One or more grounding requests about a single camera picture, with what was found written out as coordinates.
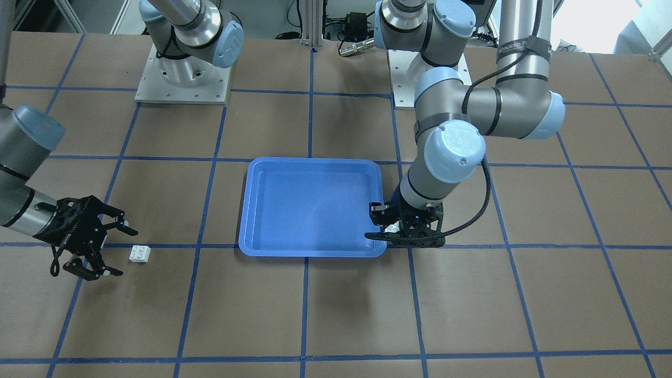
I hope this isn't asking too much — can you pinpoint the white block robot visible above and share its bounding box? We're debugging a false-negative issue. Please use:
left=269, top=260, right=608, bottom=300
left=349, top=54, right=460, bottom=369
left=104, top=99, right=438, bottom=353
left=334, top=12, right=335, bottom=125
left=128, top=245, right=151, bottom=263
left=384, top=222, right=400, bottom=234

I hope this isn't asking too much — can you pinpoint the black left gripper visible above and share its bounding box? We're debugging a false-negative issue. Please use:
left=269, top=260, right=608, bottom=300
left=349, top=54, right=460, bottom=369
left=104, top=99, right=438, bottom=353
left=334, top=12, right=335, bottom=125
left=365, top=203, right=447, bottom=247

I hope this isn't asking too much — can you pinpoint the aluminium frame post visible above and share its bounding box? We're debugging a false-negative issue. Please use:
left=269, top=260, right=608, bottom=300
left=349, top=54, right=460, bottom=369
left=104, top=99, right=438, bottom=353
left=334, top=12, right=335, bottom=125
left=296, top=1, right=324, bottom=50

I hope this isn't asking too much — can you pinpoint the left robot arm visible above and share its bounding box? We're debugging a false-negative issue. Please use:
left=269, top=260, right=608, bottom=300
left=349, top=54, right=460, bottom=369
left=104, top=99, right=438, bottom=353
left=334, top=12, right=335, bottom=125
left=365, top=1, right=565, bottom=247

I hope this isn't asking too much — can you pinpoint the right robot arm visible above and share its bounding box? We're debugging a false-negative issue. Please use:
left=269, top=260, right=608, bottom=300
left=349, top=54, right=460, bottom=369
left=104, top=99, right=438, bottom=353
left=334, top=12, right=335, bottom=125
left=1, top=103, right=138, bottom=281

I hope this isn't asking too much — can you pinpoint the blue plastic tray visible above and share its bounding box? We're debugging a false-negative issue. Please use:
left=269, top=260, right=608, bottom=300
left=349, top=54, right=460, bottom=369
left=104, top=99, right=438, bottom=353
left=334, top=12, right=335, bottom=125
left=238, top=157, right=387, bottom=258

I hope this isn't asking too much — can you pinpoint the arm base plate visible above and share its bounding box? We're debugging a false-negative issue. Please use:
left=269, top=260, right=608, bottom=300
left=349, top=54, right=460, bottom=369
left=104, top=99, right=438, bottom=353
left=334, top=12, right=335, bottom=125
left=134, top=46, right=232, bottom=105
left=388, top=50, right=472, bottom=110

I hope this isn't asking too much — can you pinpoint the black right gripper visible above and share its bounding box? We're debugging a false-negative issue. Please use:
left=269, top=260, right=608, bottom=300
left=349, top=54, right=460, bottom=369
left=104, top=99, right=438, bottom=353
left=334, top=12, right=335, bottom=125
left=34, top=196, right=139, bottom=281

